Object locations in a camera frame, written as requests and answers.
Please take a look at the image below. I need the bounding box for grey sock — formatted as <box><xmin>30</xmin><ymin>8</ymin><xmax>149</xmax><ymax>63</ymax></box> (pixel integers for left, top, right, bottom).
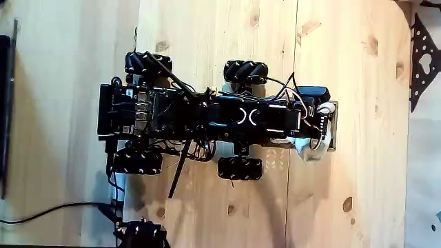
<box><xmin>287</xmin><ymin>101</ymin><xmax>336</xmax><ymax>163</ymax></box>

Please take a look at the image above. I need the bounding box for brown perforated basket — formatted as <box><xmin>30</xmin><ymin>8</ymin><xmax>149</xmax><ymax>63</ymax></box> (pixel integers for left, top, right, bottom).
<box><xmin>265</xmin><ymin>99</ymin><xmax>340</xmax><ymax>153</ymax></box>

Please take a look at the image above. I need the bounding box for black mecanum wheel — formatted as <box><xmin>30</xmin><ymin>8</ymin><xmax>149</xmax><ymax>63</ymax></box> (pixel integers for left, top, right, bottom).
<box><xmin>124</xmin><ymin>51</ymin><xmax>173</xmax><ymax>77</ymax></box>
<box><xmin>223</xmin><ymin>60</ymin><xmax>269</xmax><ymax>86</ymax></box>
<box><xmin>112</xmin><ymin>147</ymin><xmax>163</xmax><ymax>176</ymax></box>
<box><xmin>217</xmin><ymin>156</ymin><xmax>264</xmax><ymax>182</ymax></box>

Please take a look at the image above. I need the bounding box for black perforated heart sheet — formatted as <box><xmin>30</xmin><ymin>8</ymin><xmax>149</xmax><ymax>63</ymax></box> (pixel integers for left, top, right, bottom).
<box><xmin>409</xmin><ymin>13</ymin><xmax>441</xmax><ymax>113</ymax></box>

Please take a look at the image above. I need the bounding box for white patterned cloth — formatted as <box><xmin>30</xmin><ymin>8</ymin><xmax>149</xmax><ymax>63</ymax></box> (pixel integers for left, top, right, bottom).
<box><xmin>404</xmin><ymin>0</ymin><xmax>441</xmax><ymax>248</ymax></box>

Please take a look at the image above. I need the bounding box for black rod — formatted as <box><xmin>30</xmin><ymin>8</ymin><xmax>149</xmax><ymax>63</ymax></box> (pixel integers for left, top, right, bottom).
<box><xmin>167</xmin><ymin>138</ymin><xmax>193</xmax><ymax>200</ymax></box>
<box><xmin>144</xmin><ymin>51</ymin><xmax>198</xmax><ymax>100</ymax></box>

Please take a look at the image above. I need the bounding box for black mobile base chassis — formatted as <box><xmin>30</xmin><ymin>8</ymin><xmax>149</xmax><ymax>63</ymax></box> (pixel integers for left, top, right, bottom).
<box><xmin>97</xmin><ymin>77</ymin><xmax>221</xmax><ymax>163</ymax></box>

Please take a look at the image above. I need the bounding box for black device with lights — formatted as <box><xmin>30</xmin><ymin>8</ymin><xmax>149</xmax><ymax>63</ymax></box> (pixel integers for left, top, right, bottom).
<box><xmin>113</xmin><ymin>216</ymin><xmax>170</xmax><ymax>248</ymax></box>

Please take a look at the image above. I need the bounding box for black panel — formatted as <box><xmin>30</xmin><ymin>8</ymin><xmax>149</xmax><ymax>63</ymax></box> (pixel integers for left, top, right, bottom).
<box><xmin>0</xmin><ymin>19</ymin><xmax>19</xmax><ymax>200</ymax></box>

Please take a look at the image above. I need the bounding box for red white servo wire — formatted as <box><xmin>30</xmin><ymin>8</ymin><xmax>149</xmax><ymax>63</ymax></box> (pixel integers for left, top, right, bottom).
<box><xmin>291</xmin><ymin>87</ymin><xmax>325</xmax><ymax>151</ymax></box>

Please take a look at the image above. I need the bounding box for black oval camera box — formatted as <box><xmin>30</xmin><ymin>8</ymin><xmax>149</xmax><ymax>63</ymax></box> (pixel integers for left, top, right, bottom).
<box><xmin>296</xmin><ymin>85</ymin><xmax>331</xmax><ymax>102</ymax></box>

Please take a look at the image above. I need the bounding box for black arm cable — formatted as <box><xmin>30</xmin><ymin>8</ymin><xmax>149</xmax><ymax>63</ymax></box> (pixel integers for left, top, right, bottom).
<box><xmin>265</xmin><ymin>71</ymin><xmax>299</xmax><ymax>101</ymax></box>

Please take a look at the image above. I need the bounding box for black floor cable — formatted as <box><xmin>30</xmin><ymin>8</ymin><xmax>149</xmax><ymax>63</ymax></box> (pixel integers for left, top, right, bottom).
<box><xmin>0</xmin><ymin>201</ymin><xmax>124</xmax><ymax>225</ymax></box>

